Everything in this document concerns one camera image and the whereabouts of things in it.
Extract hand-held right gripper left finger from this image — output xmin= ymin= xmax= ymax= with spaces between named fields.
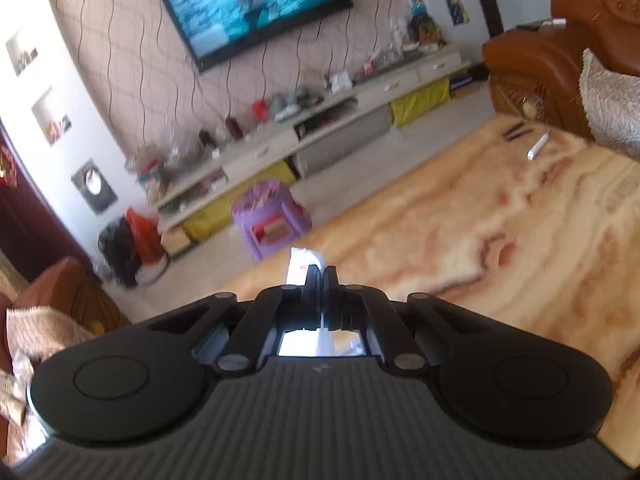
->
xmin=150 ymin=265 xmax=322 ymax=375

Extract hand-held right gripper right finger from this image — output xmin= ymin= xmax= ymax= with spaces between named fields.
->
xmin=324 ymin=265 xmax=494 ymax=377

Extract white polka dot shirt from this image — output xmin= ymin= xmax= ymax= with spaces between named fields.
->
xmin=277 ymin=246 xmax=368 ymax=358

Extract purple plastic stool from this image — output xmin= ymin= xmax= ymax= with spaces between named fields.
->
xmin=231 ymin=178 xmax=313 ymax=262

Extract yellow storage bag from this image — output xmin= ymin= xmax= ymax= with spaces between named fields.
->
xmin=390 ymin=77 xmax=451 ymax=128
xmin=181 ymin=160 xmax=297 ymax=242

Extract cardboard box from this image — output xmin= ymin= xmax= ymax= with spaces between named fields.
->
xmin=161 ymin=225 xmax=193 ymax=256

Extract grey storage bag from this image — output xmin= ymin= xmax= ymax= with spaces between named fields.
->
xmin=295 ymin=107 xmax=393 ymax=176

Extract beige television cabinet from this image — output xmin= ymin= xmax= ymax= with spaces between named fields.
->
xmin=155 ymin=45 xmax=473 ymax=261

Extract red plastic bag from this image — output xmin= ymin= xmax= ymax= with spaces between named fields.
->
xmin=125 ymin=206 xmax=166 ymax=266

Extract black bag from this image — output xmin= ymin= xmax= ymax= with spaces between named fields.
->
xmin=97 ymin=217 xmax=143 ymax=288

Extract clear plastic bag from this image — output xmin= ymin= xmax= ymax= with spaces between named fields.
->
xmin=167 ymin=127 xmax=203 ymax=161

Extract clear food container stack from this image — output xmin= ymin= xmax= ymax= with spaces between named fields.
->
xmin=125 ymin=145 xmax=171 ymax=206

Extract brown leather sofa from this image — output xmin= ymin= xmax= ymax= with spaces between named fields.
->
xmin=0 ymin=255 xmax=131 ymax=466

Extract colourful printed bag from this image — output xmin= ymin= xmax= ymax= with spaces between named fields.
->
xmin=410 ymin=14 xmax=446 ymax=51

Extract dark wooden door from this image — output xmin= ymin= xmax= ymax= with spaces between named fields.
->
xmin=0 ymin=120 xmax=98 ymax=273

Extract brown leather armchair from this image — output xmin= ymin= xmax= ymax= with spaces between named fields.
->
xmin=481 ymin=0 xmax=640 ymax=133

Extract red door ornament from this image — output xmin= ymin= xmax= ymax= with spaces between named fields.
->
xmin=0 ymin=142 xmax=18 ymax=188

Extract white fluffy cushion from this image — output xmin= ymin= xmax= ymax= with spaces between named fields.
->
xmin=579 ymin=49 xmax=640 ymax=161

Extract grey wall picture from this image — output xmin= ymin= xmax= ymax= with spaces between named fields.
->
xmin=71 ymin=159 xmax=119 ymax=216

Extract wall television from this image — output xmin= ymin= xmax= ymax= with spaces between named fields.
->
xmin=156 ymin=0 xmax=353 ymax=73

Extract wall niche photos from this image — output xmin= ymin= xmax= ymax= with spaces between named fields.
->
xmin=6 ymin=30 xmax=40 ymax=77
xmin=31 ymin=87 xmax=73 ymax=147

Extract wall poster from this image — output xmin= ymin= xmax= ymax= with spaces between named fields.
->
xmin=443 ymin=0 xmax=471 ymax=27

